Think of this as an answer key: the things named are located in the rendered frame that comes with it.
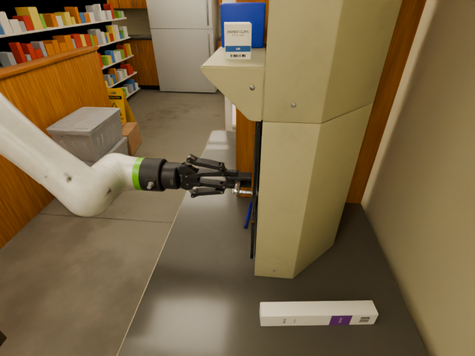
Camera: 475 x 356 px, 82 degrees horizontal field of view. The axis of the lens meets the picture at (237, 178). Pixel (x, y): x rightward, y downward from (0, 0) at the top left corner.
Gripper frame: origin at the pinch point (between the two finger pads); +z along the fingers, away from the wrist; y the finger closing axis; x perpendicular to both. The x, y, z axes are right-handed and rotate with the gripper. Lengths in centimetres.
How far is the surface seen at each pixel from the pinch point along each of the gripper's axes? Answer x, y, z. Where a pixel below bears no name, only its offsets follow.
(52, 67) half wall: 186, -12, -190
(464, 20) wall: 13, 37, 49
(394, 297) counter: -14, -26, 44
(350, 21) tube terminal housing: -8.8, 37.8, 18.9
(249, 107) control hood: -11.1, 23.7, 3.0
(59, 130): 141, -54, -169
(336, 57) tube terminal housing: -10.3, 32.6, 17.4
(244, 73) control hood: -11.1, 29.8, 2.0
